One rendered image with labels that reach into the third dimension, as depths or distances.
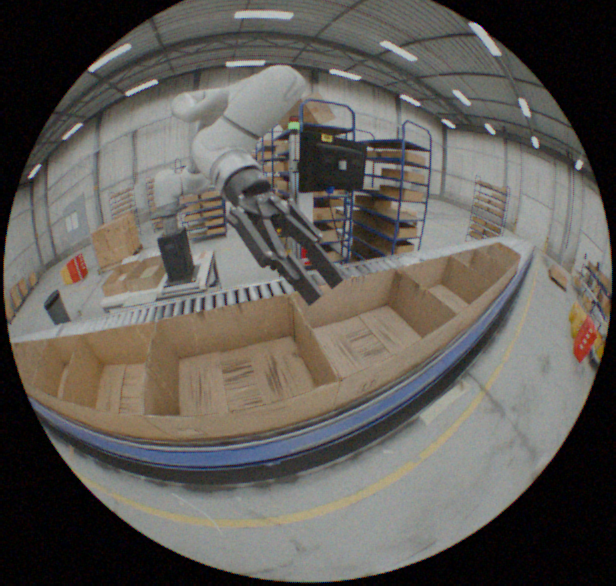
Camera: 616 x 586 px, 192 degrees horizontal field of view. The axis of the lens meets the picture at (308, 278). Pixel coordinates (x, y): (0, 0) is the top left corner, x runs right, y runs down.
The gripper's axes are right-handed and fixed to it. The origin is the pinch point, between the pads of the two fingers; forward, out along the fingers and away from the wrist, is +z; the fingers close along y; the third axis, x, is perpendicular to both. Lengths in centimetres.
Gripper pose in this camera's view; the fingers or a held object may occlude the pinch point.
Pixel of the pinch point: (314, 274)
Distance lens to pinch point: 29.2
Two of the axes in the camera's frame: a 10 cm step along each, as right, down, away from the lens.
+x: 5.1, -5.1, -6.9
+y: -6.1, 3.5, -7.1
